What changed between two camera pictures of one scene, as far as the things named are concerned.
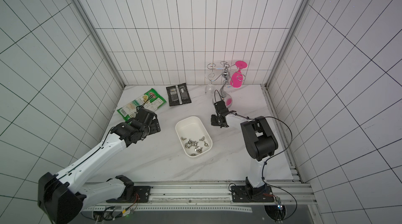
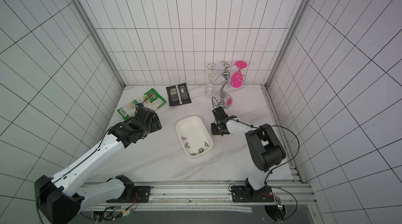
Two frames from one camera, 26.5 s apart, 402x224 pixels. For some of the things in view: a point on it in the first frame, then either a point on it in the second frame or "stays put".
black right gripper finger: [223, 122] -> [224, 130]
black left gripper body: [151, 129] stays put
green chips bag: [150, 100] stays put
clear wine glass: [209, 89] stays put
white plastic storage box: [195, 140] stays put
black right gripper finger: [214, 120] -> [214, 131]
